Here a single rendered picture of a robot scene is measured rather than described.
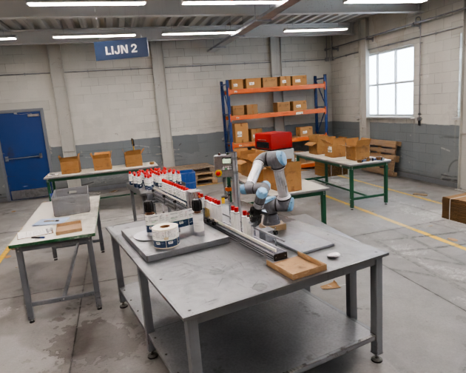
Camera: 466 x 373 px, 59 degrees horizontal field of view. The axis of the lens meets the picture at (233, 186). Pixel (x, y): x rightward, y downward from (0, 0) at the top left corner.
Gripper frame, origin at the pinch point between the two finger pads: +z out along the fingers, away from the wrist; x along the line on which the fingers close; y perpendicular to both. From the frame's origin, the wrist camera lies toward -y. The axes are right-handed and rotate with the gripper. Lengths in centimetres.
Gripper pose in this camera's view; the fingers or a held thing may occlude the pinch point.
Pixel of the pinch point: (254, 226)
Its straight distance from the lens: 307.2
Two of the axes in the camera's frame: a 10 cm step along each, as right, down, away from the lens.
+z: -1.7, 7.8, 6.1
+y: -8.8, 1.6, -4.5
